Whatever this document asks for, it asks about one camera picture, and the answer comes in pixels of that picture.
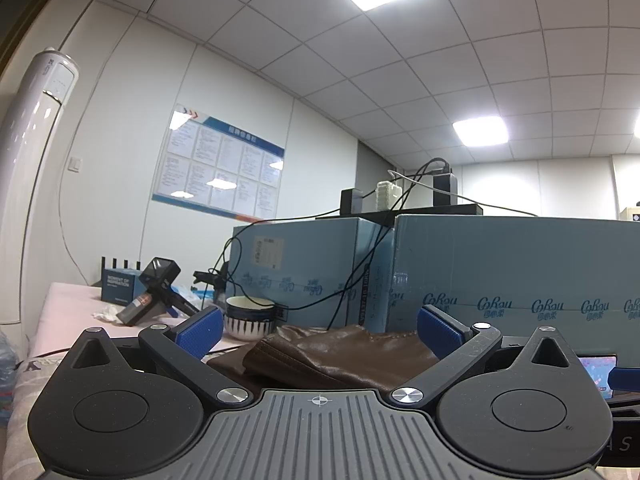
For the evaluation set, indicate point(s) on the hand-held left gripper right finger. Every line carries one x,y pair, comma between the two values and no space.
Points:
442,332

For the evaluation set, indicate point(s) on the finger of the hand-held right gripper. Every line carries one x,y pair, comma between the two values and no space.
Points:
625,379

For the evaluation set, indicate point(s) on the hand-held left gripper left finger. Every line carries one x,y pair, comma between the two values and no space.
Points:
200,332

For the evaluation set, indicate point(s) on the brown leather jacket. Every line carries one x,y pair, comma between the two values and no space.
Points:
325,360

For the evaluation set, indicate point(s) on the smartphone with lit screen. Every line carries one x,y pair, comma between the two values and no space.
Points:
595,375

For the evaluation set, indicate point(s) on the clear plastic bag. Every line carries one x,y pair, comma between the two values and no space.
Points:
192,297

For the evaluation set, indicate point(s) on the striped ceramic bowl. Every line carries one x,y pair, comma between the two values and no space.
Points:
247,327

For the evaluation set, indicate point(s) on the black clamp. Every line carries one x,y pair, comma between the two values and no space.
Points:
215,280

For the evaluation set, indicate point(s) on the blue rimmed ceramic bowl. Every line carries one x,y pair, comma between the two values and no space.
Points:
250,307

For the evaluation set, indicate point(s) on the large light blue cardboard box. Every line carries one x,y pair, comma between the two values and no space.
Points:
500,260

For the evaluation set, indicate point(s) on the small dark blue box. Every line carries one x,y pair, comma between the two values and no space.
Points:
117,287

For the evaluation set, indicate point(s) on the crumpled white tissue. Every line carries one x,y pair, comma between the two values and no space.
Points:
105,314

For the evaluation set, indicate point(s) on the black router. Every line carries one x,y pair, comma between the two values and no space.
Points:
120,263

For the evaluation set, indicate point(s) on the black flat board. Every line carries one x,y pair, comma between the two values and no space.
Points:
440,209

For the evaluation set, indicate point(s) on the light blue labelled cardboard box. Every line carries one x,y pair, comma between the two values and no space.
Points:
310,260

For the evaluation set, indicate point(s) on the pink sheet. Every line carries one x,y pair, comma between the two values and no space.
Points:
65,310

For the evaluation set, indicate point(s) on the tall black power adapter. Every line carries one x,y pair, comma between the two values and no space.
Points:
445,190

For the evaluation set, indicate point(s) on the white ribbed charger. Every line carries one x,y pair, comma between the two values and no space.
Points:
388,195

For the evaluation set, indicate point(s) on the small black power adapter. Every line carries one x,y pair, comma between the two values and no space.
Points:
352,201

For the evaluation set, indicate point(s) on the beige box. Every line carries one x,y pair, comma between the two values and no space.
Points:
631,214

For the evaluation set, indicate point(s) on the white standing air conditioner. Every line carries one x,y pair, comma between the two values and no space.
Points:
30,185

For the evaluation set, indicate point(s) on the wall notice poster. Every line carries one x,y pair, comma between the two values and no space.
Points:
220,165

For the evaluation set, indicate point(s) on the white wall switch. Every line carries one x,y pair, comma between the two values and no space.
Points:
75,164

